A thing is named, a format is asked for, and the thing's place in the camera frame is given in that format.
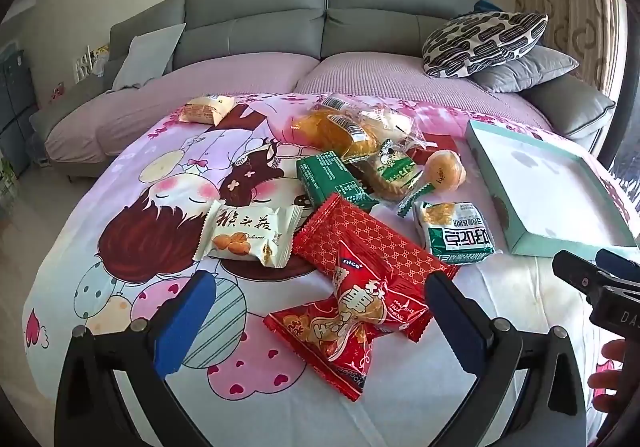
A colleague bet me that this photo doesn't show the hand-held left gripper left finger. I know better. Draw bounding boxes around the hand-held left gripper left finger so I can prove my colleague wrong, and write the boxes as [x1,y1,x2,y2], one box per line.
[54,271,217,447]

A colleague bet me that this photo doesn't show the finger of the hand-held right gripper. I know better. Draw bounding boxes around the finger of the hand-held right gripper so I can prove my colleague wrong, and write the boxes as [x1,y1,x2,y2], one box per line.
[552,250,608,300]
[595,248,640,280]

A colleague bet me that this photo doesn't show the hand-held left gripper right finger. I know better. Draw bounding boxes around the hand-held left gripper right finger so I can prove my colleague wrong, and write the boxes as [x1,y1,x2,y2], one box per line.
[424,271,588,447]

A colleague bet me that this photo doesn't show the green white noodle packet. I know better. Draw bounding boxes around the green white noodle packet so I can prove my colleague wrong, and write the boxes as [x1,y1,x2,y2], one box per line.
[416,200,497,265]

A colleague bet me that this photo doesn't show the teal cardboard box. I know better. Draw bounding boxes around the teal cardboard box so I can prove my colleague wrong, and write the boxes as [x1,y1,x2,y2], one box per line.
[465,119,638,256]

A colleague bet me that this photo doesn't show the red twisted candy packet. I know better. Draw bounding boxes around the red twisted candy packet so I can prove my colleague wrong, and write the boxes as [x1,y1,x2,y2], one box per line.
[263,239,432,402]

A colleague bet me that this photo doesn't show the white biscuit packet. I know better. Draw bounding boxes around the white biscuit packet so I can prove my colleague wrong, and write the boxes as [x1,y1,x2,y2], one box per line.
[192,201,305,269]

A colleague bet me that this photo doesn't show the red patterned snack packet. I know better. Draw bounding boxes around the red patterned snack packet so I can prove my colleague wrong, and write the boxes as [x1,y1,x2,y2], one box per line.
[291,193,460,282]

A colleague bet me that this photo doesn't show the yellow jelly cup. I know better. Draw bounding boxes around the yellow jelly cup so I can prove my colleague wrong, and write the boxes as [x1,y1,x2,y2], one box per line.
[422,150,467,192]

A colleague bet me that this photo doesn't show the green snack packet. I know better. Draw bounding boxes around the green snack packet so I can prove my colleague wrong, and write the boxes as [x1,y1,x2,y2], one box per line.
[296,151,379,212]

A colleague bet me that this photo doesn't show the cream snack packet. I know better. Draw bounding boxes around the cream snack packet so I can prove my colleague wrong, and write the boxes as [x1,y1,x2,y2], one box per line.
[178,95,236,125]

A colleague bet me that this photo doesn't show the person's right hand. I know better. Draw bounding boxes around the person's right hand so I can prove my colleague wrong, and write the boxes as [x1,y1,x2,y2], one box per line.
[587,338,628,413]

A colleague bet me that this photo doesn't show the cartoon printed blanket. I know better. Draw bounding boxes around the cartoon printed blanket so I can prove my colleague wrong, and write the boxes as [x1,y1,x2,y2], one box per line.
[22,92,640,447]

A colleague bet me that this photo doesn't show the green striped stick packet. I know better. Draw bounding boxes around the green striped stick packet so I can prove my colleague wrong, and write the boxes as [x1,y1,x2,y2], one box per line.
[397,182,431,218]

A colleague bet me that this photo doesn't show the dark green cartoon packet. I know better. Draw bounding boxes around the dark green cartoon packet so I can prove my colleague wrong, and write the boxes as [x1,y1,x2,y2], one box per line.
[345,139,426,202]

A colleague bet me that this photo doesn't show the dark red snack packet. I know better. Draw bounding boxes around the dark red snack packet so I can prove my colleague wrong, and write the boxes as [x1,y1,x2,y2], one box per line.
[407,132,460,166]

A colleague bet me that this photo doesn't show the clear pale bread packet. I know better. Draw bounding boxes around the clear pale bread packet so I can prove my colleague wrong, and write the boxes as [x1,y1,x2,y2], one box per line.
[360,104,426,142]

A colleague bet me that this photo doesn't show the clear yellow bread packet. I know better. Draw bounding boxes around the clear yellow bread packet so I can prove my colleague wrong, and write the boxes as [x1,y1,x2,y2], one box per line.
[291,96,383,156]

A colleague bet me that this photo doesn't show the green potted plant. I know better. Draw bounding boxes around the green potted plant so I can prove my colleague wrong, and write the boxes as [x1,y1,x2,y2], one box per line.
[0,154,18,212]

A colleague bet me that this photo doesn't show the smooth pink sofa cover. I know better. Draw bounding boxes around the smooth pink sofa cover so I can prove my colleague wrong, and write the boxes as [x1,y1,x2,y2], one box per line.
[45,54,321,165]

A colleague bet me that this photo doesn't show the black white patterned pillow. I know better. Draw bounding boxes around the black white patterned pillow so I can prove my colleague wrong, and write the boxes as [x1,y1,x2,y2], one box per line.
[421,12,549,78]

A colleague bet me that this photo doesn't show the pink waffle sofa cover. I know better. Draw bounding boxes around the pink waffle sofa cover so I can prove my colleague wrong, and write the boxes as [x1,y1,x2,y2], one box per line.
[295,51,556,132]

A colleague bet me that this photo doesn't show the pale grey pillow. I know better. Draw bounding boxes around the pale grey pillow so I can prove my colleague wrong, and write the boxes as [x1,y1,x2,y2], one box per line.
[111,23,187,92]

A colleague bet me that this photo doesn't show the white slatted rack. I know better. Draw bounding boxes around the white slatted rack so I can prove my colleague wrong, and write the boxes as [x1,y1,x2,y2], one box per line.
[75,44,111,80]

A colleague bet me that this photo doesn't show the blue grey cabinet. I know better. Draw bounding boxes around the blue grey cabinet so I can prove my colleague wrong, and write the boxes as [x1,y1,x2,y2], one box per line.
[0,47,38,178]

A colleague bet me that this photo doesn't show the grey sofa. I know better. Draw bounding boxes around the grey sofa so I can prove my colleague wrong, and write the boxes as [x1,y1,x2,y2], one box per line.
[29,0,617,178]

